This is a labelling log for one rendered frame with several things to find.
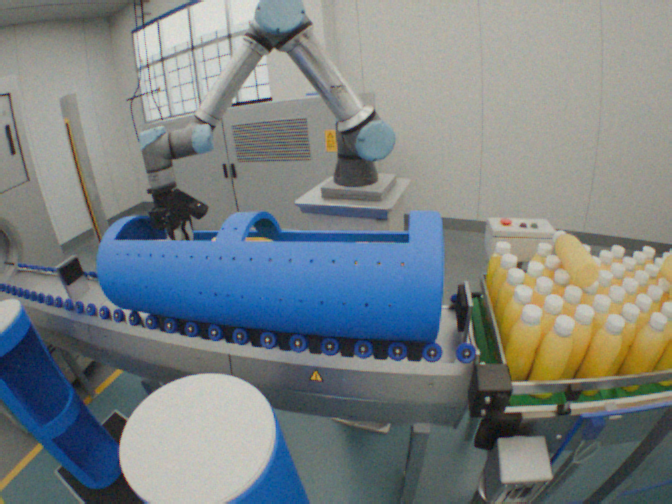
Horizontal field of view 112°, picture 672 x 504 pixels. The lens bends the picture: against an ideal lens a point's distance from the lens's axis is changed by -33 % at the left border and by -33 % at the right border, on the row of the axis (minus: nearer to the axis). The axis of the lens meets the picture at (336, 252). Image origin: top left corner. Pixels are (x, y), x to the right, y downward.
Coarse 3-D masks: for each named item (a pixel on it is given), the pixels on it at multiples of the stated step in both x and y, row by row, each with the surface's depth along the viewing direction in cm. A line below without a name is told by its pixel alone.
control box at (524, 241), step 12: (492, 228) 90; (504, 228) 89; (516, 228) 88; (528, 228) 88; (540, 228) 87; (552, 228) 87; (492, 240) 90; (504, 240) 89; (516, 240) 88; (528, 240) 87; (540, 240) 86; (552, 240) 86; (492, 252) 92; (516, 252) 90; (528, 252) 89; (552, 252) 87
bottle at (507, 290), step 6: (504, 282) 73; (510, 282) 70; (522, 282) 70; (504, 288) 71; (510, 288) 70; (498, 294) 74; (504, 294) 71; (510, 294) 70; (498, 300) 73; (504, 300) 71; (498, 306) 74; (504, 306) 72; (498, 312) 74; (498, 318) 74; (498, 324) 75
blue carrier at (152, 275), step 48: (144, 240) 75; (240, 240) 69; (288, 240) 92; (336, 240) 89; (384, 240) 86; (432, 240) 61; (144, 288) 74; (192, 288) 71; (240, 288) 68; (288, 288) 65; (336, 288) 63; (384, 288) 61; (432, 288) 59; (336, 336) 72; (384, 336) 67; (432, 336) 64
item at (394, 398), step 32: (32, 288) 116; (64, 288) 114; (96, 288) 113; (32, 320) 107; (64, 320) 99; (128, 320) 93; (160, 320) 93; (448, 320) 83; (96, 352) 105; (128, 352) 92; (160, 352) 88; (192, 352) 85; (320, 352) 78; (352, 352) 77; (384, 352) 76; (416, 352) 75; (448, 352) 73; (256, 384) 82; (288, 384) 79; (320, 384) 77; (352, 384) 75; (384, 384) 73; (416, 384) 72; (448, 384) 70; (352, 416) 89; (384, 416) 85; (416, 416) 82; (448, 416) 79
